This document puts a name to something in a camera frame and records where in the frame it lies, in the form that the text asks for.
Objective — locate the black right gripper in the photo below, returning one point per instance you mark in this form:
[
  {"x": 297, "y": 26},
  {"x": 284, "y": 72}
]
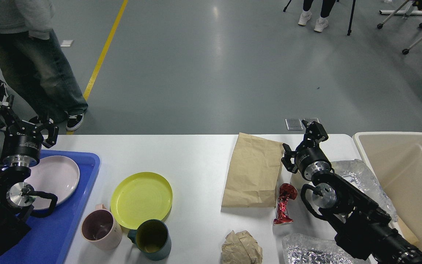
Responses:
[{"x": 310, "y": 159}]

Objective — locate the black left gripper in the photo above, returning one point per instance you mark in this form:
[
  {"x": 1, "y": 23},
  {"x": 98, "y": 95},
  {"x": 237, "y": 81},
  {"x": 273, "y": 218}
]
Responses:
[{"x": 22, "y": 148}]

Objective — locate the pink mug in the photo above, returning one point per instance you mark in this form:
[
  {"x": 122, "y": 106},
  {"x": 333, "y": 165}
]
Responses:
[{"x": 101, "y": 228}]

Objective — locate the dark teal mug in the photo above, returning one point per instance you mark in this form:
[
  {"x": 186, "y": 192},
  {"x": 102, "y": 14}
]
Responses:
[{"x": 152, "y": 238}]

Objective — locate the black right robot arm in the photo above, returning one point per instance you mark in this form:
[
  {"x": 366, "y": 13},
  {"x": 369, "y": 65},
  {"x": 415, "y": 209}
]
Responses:
[{"x": 362, "y": 226}]

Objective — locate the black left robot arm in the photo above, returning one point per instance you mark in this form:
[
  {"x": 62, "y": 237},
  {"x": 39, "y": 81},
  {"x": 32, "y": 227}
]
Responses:
[{"x": 19, "y": 200}]

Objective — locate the floor outlet plate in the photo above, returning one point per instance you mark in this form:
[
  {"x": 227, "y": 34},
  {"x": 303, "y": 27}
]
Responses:
[{"x": 296, "y": 124}]

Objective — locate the red foil wrapper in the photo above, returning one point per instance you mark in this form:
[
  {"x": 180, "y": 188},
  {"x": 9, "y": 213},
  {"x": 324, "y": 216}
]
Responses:
[{"x": 286, "y": 192}]

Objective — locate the pink plate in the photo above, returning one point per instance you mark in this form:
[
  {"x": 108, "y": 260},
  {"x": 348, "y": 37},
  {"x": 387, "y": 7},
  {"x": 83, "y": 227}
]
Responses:
[{"x": 57, "y": 174}]

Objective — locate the clear plastic bag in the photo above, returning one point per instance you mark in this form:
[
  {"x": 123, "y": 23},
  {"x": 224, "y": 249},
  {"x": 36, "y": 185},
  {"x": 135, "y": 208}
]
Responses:
[{"x": 357, "y": 173}]

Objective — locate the flat brown paper bag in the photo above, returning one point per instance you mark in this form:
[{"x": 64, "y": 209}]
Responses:
[{"x": 253, "y": 173}]

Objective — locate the person in baggy jeans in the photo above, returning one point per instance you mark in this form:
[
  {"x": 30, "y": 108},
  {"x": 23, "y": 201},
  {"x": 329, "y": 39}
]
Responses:
[{"x": 33, "y": 64}]

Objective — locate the beige plastic bin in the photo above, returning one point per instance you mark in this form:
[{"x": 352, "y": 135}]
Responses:
[{"x": 396, "y": 160}]

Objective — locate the blue plastic tray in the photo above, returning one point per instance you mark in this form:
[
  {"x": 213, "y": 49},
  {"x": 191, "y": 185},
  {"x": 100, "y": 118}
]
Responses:
[{"x": 50, "y": 238}]

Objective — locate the black tripod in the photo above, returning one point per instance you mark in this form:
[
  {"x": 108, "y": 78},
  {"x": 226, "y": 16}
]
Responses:
[{"x": 349, "y": 30}]

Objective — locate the crumpled brown paper ball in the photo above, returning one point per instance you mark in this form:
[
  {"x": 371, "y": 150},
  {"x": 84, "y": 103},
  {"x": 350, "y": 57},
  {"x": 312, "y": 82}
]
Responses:
[{"x": 241, "y": 248}]

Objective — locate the yellow plate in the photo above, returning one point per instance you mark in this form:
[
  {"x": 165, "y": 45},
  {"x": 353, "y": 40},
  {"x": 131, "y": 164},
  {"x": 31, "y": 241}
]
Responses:
[{"x": 140, "y": 197}]

